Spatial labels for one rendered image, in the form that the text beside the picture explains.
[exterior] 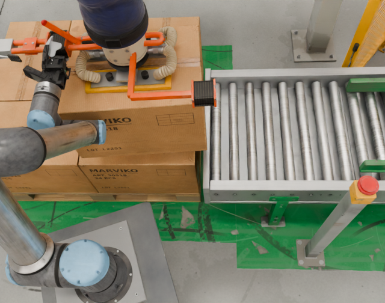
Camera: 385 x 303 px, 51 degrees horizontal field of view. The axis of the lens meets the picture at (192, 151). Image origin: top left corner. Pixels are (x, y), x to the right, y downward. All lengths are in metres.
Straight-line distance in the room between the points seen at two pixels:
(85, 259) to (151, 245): 0.35
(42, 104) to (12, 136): 0.47
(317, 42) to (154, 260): 2.00
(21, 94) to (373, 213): 2.15
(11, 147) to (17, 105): 1.46
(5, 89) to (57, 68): 1.02
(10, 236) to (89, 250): 0.27
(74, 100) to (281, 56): 1.83
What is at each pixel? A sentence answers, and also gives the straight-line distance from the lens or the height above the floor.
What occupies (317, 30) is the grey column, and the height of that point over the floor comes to 0.25.
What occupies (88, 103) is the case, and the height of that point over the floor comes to 1.07.
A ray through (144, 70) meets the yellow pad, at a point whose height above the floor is 1.12.
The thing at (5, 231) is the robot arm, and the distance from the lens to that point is 1.26.
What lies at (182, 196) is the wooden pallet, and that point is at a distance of 2.41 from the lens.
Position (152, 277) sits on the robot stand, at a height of 0.75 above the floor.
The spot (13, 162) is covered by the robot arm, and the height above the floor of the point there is 1.55.
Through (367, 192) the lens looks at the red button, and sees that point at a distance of 1.49.
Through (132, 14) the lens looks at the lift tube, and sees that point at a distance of 1.40.
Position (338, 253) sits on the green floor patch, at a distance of 2.49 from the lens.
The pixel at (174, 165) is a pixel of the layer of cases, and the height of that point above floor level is 0.54.
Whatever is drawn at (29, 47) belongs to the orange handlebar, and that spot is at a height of 1.21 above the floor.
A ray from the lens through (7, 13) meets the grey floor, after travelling 3.85.
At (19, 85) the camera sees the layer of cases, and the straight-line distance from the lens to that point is 2.52.
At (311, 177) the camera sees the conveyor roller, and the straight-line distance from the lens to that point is 2.00.
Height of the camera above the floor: 2.35
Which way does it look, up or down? 63 degrees down
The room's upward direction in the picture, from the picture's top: 9 degrees counter-clockwise
